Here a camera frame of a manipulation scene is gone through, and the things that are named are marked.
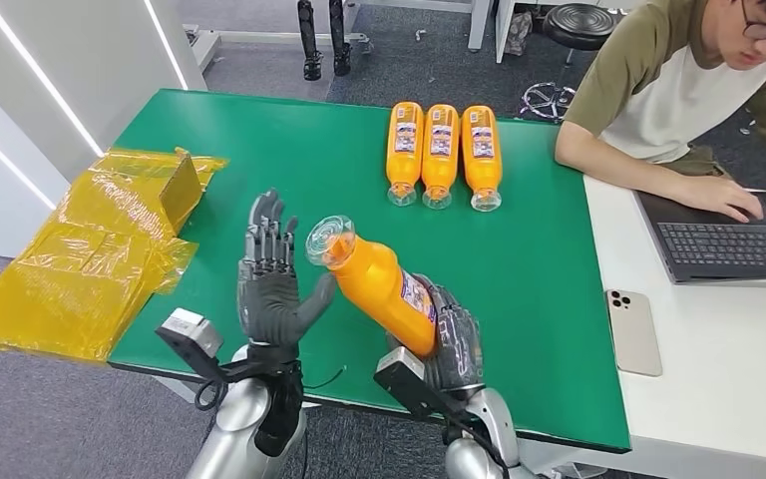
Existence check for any black laptop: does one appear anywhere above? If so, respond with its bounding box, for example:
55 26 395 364
633 190 766 286

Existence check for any black round stool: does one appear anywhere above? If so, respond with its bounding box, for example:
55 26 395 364
520 3 622 125

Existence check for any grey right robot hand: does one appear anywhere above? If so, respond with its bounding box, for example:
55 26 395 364
386 272 485 398

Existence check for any orange juice bottle clear cap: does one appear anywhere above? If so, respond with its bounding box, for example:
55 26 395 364
386 101 425 208
461 105 504 214
304 215 439 358
420 103 461 211

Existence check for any white desk leg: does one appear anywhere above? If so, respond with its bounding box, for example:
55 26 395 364
495 0 515 64

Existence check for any yellow film wrapped cardboard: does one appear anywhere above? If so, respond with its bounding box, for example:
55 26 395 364
0 146 229 363

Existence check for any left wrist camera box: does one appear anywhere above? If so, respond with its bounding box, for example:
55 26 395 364
155 306 225 385

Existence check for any white wall light strip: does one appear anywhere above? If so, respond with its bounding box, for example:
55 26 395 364
0 0 106 158
142 0 191 92
0 111 58 211

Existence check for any white gantry frame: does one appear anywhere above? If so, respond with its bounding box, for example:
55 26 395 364
183 0 494 68

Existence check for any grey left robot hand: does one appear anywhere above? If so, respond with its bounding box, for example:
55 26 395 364
235 188 339 348

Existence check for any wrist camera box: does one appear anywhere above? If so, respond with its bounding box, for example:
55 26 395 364
373 346 447 419
155 306 225 385

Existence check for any person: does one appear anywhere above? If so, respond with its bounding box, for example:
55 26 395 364
555 0 766 225

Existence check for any person's right hand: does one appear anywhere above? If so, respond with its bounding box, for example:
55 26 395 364
670 175 766 225

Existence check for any beige smartphone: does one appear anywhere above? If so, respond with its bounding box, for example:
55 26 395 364
604 288 664 379

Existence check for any green table mat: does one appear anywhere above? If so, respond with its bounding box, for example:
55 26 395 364
108 89 632 454

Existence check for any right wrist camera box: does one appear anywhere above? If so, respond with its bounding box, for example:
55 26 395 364
373 346 447 419

